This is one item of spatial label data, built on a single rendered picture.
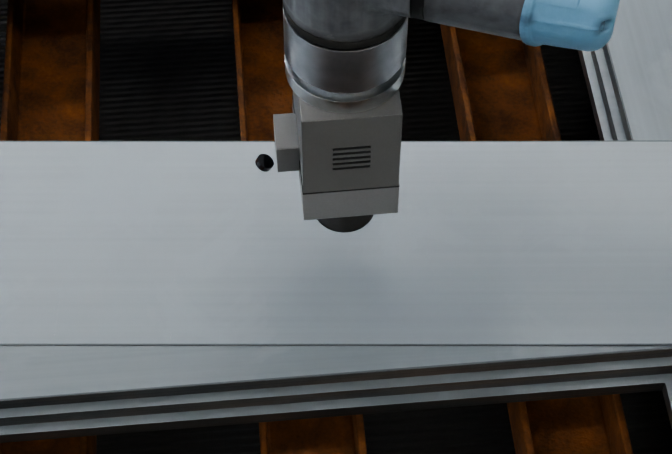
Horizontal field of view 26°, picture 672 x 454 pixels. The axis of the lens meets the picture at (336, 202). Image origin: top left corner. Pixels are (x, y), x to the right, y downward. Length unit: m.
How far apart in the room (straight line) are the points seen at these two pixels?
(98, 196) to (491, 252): 0.29
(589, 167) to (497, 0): 0.35
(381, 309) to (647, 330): 0.19
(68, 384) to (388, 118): 0.30
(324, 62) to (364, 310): 0.24
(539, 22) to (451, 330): 0.30
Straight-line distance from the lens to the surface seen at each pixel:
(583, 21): 0.79
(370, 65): 0.86
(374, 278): 1.04
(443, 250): 1.06
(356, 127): 0.89
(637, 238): 1.08
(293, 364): 1.01
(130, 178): 1.10
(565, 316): 1.04
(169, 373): 1.01
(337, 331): 1.02
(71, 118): 1.37
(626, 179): 1.11
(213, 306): 1.03
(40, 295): 1.05
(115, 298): 1.04
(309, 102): 0.89
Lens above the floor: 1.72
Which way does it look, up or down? 54 degrees down
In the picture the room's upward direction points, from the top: straight up
